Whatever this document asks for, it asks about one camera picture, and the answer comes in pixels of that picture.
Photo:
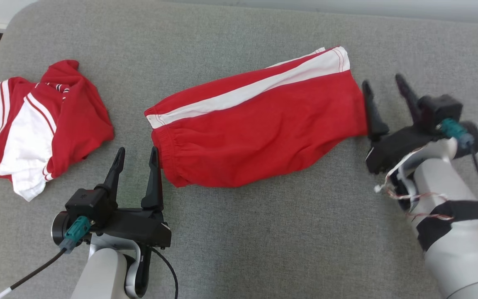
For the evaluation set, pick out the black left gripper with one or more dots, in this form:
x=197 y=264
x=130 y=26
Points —
x=139 y=228

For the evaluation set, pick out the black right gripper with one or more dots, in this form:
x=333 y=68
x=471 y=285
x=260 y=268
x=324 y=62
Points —
x=396 y=147

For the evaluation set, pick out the red jersey shirt white sleeves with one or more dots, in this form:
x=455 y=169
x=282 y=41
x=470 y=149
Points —
x=77 y=120

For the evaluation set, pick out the red shorts white side stripe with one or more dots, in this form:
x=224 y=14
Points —
x=264 y=133

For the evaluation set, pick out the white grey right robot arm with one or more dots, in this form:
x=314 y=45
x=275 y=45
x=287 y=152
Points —
x=459 y=249

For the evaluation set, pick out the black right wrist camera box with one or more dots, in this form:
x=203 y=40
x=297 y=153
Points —
x=440 y=110

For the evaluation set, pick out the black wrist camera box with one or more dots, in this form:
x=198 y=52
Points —
x=89 y=203
x=440 y=110

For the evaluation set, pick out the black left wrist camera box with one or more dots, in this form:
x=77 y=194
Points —
x=89 y=203

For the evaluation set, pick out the teal right camera connector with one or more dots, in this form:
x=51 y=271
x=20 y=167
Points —
x=454 y=131

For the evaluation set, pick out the teal camera connector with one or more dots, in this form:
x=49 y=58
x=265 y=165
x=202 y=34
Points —
x=75 y=232
x=454 y=131

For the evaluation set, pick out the teal left camera connector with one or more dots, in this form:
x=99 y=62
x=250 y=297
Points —
x=75 y=232

